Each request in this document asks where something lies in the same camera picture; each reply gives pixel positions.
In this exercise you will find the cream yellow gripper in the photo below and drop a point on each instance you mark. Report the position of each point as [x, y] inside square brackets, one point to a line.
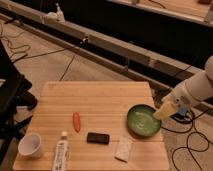
[167, 109]

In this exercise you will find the white lotion bottle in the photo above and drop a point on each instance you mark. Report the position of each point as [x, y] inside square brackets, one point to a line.
[61, 153]

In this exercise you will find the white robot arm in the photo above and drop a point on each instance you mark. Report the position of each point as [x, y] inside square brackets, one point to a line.
[188, 93]

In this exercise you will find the blue black plug box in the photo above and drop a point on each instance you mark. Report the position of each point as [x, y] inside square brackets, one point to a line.
[181, 114]

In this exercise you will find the green bowl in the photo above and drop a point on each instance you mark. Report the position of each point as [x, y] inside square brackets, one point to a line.
[141, 121]

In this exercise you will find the wooden table board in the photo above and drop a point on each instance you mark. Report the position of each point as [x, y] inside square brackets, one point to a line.
[102, 107]

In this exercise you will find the black rectangular block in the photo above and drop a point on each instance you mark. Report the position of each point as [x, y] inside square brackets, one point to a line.
[98, 138]

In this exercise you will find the orange carrot toy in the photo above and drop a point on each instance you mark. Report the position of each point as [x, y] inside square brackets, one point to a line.
[76, 122]

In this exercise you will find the white paper cup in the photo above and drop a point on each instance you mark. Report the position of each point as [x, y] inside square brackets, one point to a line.
[31, 146]

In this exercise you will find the black chair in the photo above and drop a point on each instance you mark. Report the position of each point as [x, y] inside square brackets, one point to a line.
[14, 92]

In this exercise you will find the grey metal rail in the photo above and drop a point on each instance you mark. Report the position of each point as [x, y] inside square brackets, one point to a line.
[166, 48]

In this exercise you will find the white object on rail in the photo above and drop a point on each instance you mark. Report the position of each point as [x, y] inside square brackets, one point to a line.
[58, 15]

